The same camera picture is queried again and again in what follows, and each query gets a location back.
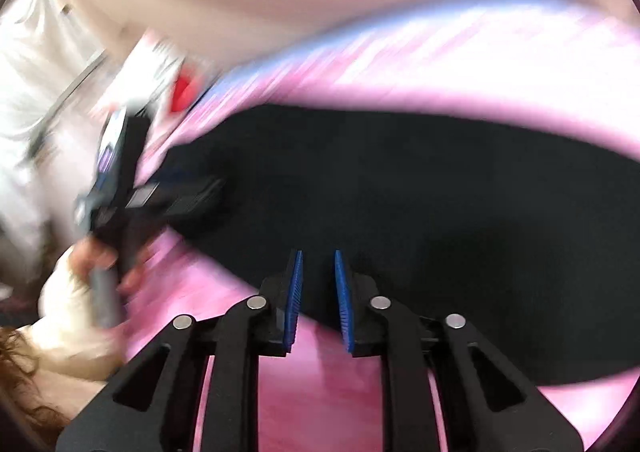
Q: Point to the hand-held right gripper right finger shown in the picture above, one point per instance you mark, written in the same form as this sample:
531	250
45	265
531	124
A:
344	302

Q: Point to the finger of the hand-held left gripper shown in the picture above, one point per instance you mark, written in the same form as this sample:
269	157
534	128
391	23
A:
195	199

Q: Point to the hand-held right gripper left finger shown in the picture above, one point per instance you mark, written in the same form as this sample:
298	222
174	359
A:
295	297

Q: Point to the black pants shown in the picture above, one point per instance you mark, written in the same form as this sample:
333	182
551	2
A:
400	207

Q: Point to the person's left forearm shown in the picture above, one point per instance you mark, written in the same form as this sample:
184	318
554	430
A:
70	327

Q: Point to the person's left hand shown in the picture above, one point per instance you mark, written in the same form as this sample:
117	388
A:
82	257

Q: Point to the red object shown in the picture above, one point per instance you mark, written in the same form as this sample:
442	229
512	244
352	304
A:
182	89

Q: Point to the person's white garment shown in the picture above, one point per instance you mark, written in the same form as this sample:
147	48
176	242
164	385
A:
35	96

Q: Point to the person's brown hair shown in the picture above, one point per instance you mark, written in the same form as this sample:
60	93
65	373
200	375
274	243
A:
22	382

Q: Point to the pink floral blanket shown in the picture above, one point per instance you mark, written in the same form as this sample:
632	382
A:
450	46

